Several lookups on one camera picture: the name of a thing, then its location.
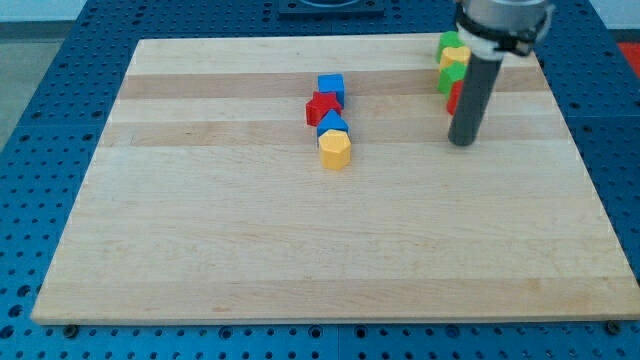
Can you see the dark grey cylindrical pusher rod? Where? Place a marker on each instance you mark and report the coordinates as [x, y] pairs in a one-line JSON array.
[[476, 90]]

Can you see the red circle block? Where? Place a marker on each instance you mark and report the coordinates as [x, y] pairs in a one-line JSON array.
[[454, 95]]

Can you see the green star block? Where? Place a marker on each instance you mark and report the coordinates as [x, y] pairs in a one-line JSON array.
[[449, 75]]

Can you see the yellow heart block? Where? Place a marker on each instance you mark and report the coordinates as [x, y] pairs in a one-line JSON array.
[[451, 55]]

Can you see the green block at back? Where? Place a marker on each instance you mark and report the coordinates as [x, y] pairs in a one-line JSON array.
[[447, 39]]

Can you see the blue cube block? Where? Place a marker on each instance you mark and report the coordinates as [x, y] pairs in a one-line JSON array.
[[332, 83]]

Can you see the blue triangle block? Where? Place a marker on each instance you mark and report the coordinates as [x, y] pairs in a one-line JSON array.
[[331, 121]]

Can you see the red star block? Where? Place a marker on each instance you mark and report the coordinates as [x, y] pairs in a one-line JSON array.
[[319, 105]]

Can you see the wooden board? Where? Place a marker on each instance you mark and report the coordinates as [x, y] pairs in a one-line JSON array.
[[205, 201]]

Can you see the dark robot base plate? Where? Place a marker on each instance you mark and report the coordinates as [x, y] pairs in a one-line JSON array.
[[331, 8]]

